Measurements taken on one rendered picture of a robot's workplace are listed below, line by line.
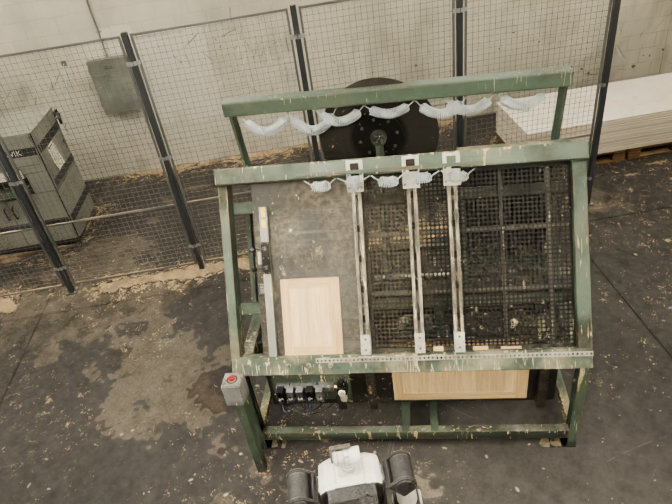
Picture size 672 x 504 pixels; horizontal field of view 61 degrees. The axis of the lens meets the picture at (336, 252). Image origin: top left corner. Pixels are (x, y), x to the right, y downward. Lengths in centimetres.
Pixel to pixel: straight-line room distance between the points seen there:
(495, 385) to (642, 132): 430
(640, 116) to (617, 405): 384
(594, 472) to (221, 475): 250
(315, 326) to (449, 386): 106
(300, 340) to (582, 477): 201
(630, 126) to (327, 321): 487
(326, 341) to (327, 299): 27
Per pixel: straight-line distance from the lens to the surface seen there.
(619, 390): 474
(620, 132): 742
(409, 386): 407
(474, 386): 409
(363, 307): 353
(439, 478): 411
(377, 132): 385
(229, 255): 365
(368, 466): 254
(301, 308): 361
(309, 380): 370
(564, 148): 352
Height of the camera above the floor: 348
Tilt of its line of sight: 36 degrees down
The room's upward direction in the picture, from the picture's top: 9 degrees counter-clockwise
